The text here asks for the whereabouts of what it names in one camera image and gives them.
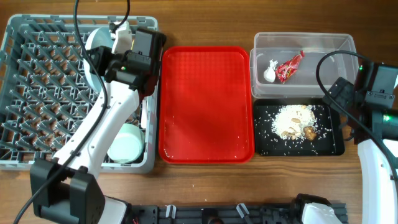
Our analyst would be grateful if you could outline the silver knife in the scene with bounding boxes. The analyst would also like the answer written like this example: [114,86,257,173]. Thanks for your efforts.
[141,98,148,129]

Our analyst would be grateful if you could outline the light blue plate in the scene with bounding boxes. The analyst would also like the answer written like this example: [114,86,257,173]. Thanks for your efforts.
[83,27,114,93]

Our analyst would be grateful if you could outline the green bowl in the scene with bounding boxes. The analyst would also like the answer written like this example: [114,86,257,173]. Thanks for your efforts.
[107,124,144,164]

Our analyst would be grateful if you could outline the rice and meat leftovers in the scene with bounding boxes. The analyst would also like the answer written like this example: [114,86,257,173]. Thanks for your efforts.
[271,105,317,141]

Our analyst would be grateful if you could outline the red candy wrapper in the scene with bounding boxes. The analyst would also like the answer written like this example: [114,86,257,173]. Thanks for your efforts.
[275,50,305,83]

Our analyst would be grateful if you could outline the white napkin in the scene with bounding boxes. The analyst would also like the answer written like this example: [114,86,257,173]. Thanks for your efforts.
[263,60,278,83]

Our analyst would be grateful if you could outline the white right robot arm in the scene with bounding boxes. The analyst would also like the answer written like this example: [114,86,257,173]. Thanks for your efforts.
[322,62,397,223]

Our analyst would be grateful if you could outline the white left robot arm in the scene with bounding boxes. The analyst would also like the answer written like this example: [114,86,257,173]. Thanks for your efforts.
[27,44,163,223]

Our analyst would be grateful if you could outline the grey dishwasher rack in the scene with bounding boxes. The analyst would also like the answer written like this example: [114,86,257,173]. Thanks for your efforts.
[0,14,164,174]

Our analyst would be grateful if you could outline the black tray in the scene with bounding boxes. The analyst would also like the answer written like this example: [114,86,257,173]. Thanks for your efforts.
[253,98,345,156]

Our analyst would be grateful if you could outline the red serving tray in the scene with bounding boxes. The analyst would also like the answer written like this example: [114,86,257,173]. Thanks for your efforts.
[159,46,254,165]

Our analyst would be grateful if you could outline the clear plastic bin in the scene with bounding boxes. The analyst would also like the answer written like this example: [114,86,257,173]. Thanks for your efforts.
[250,32,356,98]

